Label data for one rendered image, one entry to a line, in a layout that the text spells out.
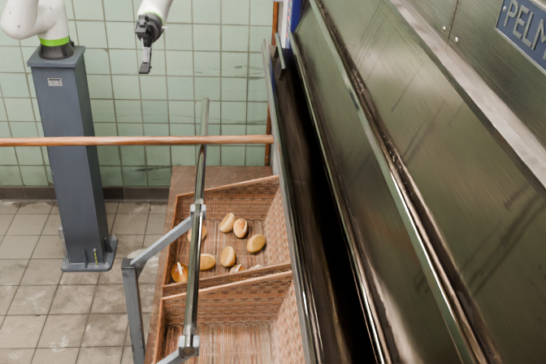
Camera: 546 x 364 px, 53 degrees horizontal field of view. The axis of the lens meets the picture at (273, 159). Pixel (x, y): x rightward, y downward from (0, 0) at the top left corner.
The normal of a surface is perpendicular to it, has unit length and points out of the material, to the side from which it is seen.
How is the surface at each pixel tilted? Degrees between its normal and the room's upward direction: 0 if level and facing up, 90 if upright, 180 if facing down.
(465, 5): 92
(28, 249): 0
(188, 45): 90
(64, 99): 90
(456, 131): 69
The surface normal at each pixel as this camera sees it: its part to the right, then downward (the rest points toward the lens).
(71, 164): 0.07, 0.54
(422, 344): -0.91, -0.33
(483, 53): -1.00, -0.02
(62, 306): 0.05, -0.84
